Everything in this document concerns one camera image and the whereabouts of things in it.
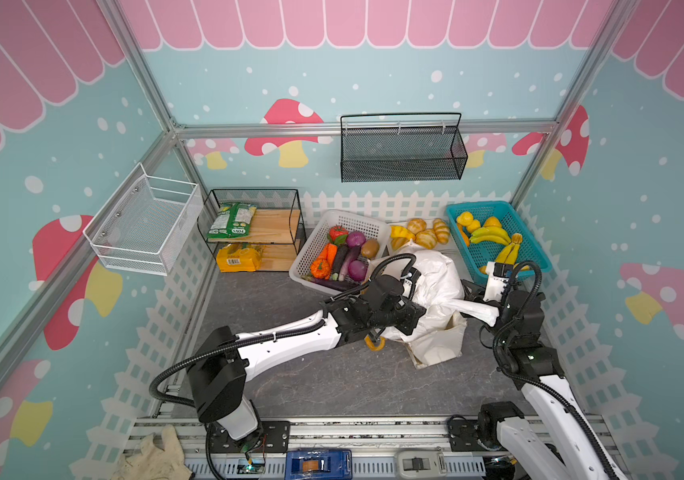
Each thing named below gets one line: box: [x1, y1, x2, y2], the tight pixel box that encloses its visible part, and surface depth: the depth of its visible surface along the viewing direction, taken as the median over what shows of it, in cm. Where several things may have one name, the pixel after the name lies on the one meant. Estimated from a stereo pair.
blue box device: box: [285, 449, 353, 480], surface depth 68 cm
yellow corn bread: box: [390, 225, 416, 240], surface depth 118 cm
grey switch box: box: [395, 448, 447, 479], surface depth 69 cm
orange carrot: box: [318, 243, 338, 267], surface depth 110 cm
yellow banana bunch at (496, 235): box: [470, 227, 523, 265], surface depth 114 cm
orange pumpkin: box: [310, 258, 331, 280], surface depth 102 cm
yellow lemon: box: [456, 211, 480, 231], surface depth 116 cm
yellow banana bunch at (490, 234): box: [470, 227, 512, 245], surface depth 115 cm
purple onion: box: [345, 230, 366, 247], surface depth 111 cm
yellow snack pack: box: [216, 244, 263, 272], surface depth 105 cm
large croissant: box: [415, 229, 437, 250], surface depth 115 cm
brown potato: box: [361, 239, 380, 259], surface depth 110 cm
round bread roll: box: [407, 218, 427, 235], surface depth 119 cm
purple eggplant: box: [338, 246, 361, 282], surface depth 108 cm
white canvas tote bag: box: [400, 312, 467, 370], surface depth 85 cm
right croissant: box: [432, 218, 451, 245], surface depth 119 cm
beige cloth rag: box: [111, 425, 195, 480], surface depth 71 cm
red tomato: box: [329, 224, 348, 242], surface depth 114 cm
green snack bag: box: [207, 202, 257, 239], surface depth 98 cm
